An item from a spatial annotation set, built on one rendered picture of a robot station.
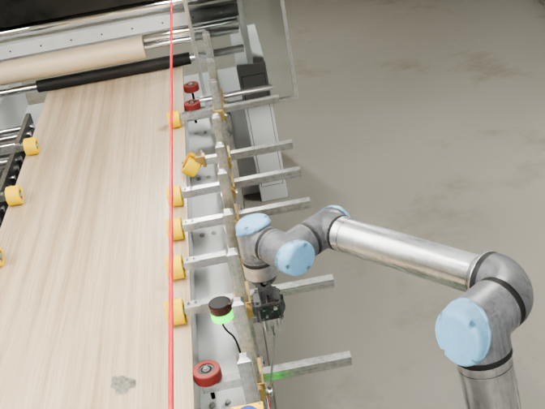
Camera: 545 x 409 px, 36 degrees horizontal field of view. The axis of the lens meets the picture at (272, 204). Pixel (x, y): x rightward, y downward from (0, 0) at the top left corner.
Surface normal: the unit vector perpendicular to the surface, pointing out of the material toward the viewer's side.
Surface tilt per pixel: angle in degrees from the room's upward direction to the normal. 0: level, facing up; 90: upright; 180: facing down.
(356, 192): 0
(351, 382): 0
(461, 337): 82
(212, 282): 0
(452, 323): 83
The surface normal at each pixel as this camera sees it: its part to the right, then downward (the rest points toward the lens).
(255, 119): 0.11, 0.48
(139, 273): -0.15, -0.85
